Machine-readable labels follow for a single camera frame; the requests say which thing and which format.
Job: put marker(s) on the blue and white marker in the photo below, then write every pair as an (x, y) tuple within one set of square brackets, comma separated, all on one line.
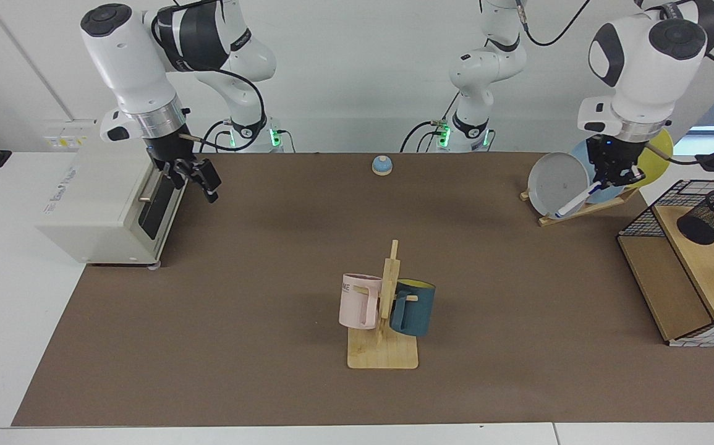
[(573, 203)]

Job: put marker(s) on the yellow plate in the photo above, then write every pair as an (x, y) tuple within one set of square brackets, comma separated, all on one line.
[(656, 161)]

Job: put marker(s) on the light blue plate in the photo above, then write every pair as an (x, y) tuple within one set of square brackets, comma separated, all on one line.
[(581, 154)]

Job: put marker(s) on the wooden plate rack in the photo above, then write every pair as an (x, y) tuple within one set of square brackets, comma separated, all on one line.
[(591, 209)]

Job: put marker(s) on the grey plate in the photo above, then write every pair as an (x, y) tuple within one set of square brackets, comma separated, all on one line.
[(554, 182)]

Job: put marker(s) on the pale toaster oven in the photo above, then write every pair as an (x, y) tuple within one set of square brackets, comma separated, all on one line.
[(84, 204)]

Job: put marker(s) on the brown table cloth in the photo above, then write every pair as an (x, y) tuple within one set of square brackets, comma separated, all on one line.
[(270, 278)]

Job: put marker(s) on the small blue round thing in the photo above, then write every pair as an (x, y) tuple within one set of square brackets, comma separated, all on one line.
[(382, 165)]

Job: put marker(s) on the pink cup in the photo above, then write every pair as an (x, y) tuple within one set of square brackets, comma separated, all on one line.
[(356, 306)]

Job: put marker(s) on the dark teal cup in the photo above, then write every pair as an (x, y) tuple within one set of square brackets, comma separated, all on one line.
[(415, 312)]

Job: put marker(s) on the wooden cup stand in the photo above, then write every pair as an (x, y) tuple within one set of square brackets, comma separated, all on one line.
[(384, 355)]

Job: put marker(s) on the white wall socket strip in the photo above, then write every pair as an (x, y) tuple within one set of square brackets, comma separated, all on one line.
[(69, 135)]

